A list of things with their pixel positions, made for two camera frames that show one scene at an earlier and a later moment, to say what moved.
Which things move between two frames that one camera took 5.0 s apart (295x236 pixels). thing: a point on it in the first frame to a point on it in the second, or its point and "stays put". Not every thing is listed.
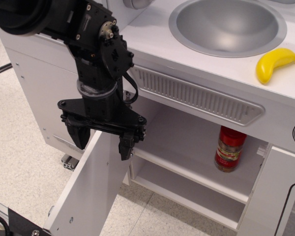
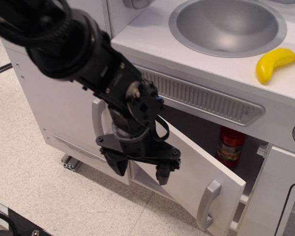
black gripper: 106,112 to 118,147
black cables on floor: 0,70 stays put
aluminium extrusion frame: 69,162 stays put
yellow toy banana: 269,60 stays put
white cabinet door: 85,205 to 188,180
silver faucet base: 137,4 stays put
